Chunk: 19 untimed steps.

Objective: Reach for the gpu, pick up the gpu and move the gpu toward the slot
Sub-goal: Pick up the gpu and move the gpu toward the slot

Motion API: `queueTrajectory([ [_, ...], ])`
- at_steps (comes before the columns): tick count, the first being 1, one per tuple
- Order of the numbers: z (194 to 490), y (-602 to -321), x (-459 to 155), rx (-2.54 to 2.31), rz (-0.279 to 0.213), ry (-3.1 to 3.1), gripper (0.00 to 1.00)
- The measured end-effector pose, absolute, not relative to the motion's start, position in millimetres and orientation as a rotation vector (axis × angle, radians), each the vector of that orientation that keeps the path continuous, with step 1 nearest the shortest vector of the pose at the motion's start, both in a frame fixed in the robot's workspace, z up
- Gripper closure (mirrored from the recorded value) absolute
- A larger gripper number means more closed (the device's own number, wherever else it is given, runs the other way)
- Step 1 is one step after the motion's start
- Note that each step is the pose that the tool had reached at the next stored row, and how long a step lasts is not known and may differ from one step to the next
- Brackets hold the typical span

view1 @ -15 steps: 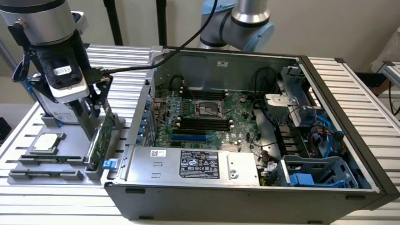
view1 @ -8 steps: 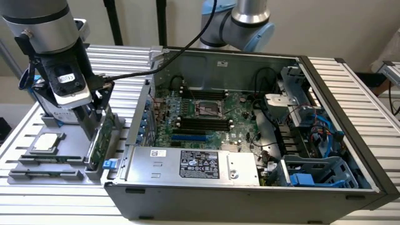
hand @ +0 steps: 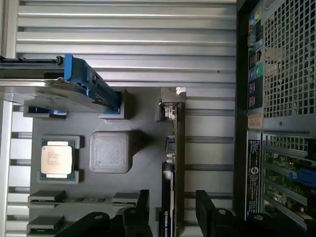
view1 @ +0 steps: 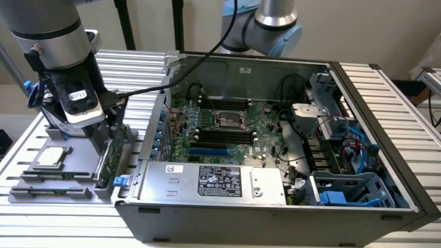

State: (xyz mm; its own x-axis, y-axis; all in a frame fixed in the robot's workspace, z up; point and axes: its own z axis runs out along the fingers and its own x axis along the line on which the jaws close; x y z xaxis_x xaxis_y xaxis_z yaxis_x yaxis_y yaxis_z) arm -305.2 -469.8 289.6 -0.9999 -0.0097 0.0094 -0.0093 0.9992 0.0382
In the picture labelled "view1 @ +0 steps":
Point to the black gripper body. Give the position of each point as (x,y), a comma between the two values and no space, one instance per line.
(97,75)

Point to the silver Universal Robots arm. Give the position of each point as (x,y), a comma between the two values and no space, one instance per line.
(44,33)

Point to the black RAM slot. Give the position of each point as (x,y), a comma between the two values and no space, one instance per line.
(224,100)
(226,138)
(226,141)
(226,135)
(226,132)

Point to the black expansion slot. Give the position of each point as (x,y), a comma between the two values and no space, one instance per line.
(208,146)

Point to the blue expansion slot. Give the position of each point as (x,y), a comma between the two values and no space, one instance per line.
(208,153)

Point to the black stand pole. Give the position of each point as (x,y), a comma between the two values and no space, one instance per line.
(124,23)
(178,23)

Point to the green graphics card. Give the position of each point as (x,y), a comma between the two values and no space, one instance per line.
(117,152)

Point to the grey parts rack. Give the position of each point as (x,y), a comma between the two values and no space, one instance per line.
(78,160)

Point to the silver CPU chip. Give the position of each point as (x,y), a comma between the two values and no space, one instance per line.
(51,156)

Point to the blue case latch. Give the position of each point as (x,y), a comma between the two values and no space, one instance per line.
(120,180)

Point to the CPU socket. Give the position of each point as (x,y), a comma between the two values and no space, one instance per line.
(229,118)

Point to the silver power supply unit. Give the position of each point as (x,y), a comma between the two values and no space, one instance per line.
(178,186)

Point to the silver coin battery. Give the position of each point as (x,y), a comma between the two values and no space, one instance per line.
(268,108)

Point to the green motherboard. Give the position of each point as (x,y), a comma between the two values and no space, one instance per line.
(268,121)

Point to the grey fan shroud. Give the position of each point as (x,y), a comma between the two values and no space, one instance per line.
(306,113)

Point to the grey metal disk bay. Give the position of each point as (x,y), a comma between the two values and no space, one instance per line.
(326,103)

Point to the open black PC case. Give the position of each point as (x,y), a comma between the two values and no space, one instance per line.
(241,222)

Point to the blue plastic disk caddy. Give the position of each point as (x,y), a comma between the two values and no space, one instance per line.
(333,198)

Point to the blue-grey plastic disk bay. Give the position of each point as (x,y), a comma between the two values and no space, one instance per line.
(365,186)

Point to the black box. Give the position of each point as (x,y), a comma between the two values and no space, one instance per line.
(408,91)

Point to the metal slat side table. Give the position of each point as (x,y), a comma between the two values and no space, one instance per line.
(430,77)

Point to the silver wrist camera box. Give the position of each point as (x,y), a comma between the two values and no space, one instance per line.
(80,103)

